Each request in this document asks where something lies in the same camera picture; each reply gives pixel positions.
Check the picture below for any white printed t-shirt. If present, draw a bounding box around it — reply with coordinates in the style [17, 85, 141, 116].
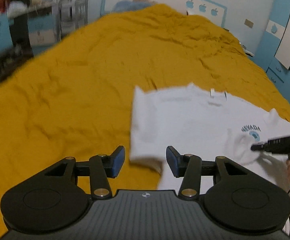
[129, 84, 290, 232]

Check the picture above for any blue white wardrobe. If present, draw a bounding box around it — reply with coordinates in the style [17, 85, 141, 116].
[253, 0, 290, 103]

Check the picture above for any beige wall switch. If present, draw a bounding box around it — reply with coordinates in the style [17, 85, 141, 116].
[244, 19, 254, 29]

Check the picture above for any blue pillow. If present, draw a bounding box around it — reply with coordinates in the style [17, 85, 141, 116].
[112, 0, 157, 12]

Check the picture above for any mustard yellow bed quilt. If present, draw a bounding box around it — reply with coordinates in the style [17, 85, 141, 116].
[0, 4, 290, 237]

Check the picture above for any cluttered desk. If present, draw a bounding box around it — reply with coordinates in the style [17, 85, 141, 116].
[0, 2, 58, 56]

